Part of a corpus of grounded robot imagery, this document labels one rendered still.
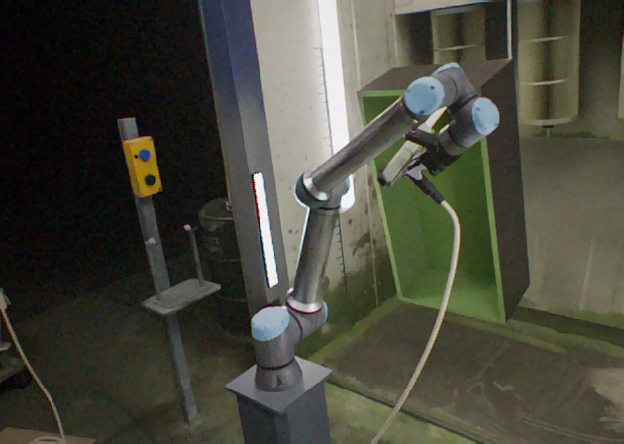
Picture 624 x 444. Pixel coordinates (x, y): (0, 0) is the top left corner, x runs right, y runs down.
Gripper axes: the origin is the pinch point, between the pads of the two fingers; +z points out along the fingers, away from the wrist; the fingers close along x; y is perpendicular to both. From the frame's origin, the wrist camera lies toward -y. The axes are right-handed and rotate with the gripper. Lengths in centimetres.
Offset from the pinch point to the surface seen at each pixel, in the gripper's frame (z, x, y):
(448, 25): 73, 188, -18
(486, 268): 89, 79, 88
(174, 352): 161, -47, -7
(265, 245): 127, 16, -10
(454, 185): 71, 87, 41
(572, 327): 96, 99, 157
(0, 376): 268, -96, -70
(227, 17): 67, 57, -97
